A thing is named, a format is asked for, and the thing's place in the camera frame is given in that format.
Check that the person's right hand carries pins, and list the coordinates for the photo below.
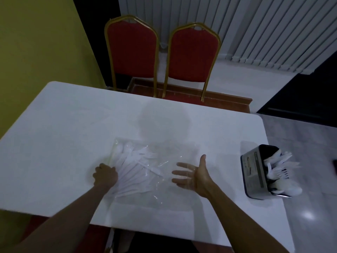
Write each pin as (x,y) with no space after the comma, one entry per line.
(198,179)

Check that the person's left hand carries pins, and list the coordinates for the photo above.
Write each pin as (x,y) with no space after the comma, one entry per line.
(105,177)

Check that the person's right little finger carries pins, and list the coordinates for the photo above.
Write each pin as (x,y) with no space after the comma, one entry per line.
(183,185)

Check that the person's right thumb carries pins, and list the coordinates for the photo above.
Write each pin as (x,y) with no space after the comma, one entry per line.
(203,163)

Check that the person's left fingers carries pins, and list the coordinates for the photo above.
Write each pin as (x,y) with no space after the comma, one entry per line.
(104,167)

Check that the person's right middle finger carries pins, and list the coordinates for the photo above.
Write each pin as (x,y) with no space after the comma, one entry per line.
(181,173)

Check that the clear plastic bag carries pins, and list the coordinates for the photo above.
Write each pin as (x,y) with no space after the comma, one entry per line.
(164,188)

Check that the person's left forearm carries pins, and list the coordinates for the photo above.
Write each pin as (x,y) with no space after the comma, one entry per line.
(71,218)

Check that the person's right forearm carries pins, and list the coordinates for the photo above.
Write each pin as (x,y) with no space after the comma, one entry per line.
(242,223)

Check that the pile of white plastic cutlery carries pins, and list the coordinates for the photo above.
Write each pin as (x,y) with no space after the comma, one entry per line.
(131,168)

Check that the metal cutlery box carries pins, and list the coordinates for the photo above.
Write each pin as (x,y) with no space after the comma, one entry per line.
(254,171)

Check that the red platform with wooden edge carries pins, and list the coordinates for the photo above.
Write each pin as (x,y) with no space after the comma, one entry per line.
(229,100)

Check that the bunch of white plastic cutlery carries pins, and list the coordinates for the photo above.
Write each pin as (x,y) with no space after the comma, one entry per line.
(284,172)

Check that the white vertical blinds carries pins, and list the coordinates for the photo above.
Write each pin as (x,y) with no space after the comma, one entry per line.
(263,26)

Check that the red chair with gold frame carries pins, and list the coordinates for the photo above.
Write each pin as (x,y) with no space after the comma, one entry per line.
(133,50)
(192,53)

